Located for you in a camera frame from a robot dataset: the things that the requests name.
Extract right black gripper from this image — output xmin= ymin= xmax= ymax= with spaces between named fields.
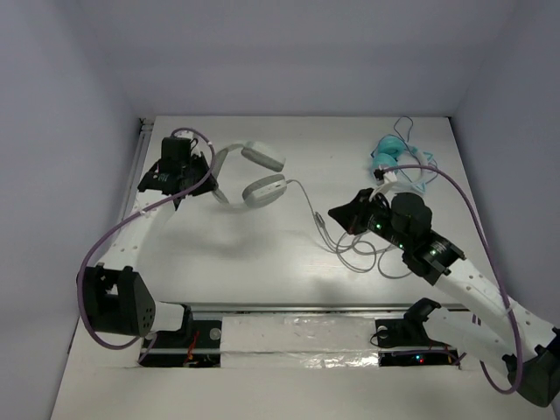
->
xmin=327 ymin=187 xmax=410 ymax=251

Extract white headphone cable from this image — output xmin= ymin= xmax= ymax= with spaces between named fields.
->
xmin=283 ymin=178 xmax=415 ymax=280

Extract white grey headphones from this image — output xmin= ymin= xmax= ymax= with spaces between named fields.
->
xmin=212 ymin=141 xmax=288 ymax=212

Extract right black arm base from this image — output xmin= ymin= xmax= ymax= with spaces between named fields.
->
xmin=369 ymin=297 xmax=466 ymax=368

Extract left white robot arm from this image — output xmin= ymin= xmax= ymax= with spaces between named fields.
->
xmin=76 ymin=128 xmax=218 ymax=350

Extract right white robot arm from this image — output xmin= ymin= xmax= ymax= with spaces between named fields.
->
xmin=328 ymin=189 xmax=559 ymax=407

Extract teal white headphones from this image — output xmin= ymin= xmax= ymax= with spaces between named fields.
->
xmin=370 ymin=135 xmax=438 ymax=195

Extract white foil tape strip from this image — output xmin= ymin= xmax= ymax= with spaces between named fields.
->
xmin=220 ymin=315 xmax=379 ymax=369

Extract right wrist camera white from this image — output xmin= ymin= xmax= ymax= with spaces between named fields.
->
xmin=370 ymin=169 xmax=399 ymax=200

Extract aluminium rail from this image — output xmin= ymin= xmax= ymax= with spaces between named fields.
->
xmin=187 ymin=301 xmax=472 ymax=314

